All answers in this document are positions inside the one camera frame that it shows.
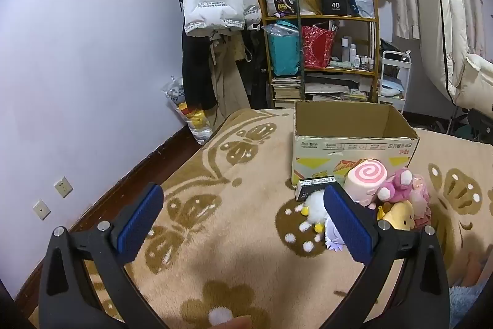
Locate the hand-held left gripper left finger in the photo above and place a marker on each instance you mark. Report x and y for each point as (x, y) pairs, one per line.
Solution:
(140, 225)

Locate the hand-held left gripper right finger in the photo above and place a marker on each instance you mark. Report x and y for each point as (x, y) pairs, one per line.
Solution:
(346, 225)

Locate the purple-haired plush doll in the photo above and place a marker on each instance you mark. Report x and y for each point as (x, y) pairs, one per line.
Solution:
(332, 236)

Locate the pink swirl roll plush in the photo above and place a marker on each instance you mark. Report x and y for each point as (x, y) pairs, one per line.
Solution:
(366, 175)

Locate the yellow plush toy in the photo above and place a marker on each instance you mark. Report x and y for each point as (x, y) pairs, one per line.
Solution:
(400, 215)

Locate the pink bear plush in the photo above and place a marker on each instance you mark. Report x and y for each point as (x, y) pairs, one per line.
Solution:
(396, 184)

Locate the printed cardboard box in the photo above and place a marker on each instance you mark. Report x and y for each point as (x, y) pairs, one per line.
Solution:
(346, 148)

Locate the person's left hand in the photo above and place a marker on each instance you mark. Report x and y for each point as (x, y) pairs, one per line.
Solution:
(237, 324)

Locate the white duck plush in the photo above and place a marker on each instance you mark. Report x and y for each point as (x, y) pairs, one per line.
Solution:
(316, 205)

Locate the small black and white box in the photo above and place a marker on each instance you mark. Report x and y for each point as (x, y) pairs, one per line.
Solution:
(312, 186)

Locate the pink frilly plush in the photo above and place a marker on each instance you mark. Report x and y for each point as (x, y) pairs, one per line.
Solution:
(420, 198)

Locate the beige patterned blanket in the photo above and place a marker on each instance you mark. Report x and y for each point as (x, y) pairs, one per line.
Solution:
(238, 228)

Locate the plastic bag of snacks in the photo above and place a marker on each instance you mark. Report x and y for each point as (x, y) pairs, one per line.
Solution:
(192, 121)

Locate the pile of books and papers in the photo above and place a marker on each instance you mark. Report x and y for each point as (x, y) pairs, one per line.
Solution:
(335, 88)

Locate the blue fuzzy cloth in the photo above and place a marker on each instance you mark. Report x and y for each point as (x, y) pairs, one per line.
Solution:
(466, 302)

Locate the stack of books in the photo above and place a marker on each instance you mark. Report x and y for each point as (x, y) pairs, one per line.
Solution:
(287, 92)

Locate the white trolley cart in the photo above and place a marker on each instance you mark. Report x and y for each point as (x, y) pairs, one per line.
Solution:
(404, 78)

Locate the black coat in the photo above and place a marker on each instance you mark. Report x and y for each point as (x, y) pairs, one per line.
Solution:
(194, 74)

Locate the group of cosmetic bottles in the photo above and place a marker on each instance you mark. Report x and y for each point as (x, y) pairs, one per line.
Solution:
(358, 59)

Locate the beige coat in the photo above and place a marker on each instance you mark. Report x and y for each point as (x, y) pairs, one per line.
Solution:
(227, 82)

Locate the black hanging garment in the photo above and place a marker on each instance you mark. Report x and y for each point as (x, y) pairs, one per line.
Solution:
(256, 74)

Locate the red patterned bag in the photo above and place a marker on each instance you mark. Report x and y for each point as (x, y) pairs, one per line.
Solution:
(316, 51)

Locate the teal bag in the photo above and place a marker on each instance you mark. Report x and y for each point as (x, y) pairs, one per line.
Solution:
(283, 55)

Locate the green pole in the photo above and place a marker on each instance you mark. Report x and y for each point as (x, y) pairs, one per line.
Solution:
(299, 43)

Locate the wooden shelf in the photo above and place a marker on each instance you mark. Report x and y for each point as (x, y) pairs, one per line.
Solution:
(319, 17)

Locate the white padded chair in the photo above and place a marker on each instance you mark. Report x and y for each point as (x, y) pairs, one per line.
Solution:
(439, 24)

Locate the black gift box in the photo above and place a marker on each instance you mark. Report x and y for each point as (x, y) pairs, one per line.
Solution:
(334, 1)

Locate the white wall socket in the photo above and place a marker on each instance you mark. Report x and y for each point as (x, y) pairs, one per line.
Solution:
(63, 187)
(41, 209)

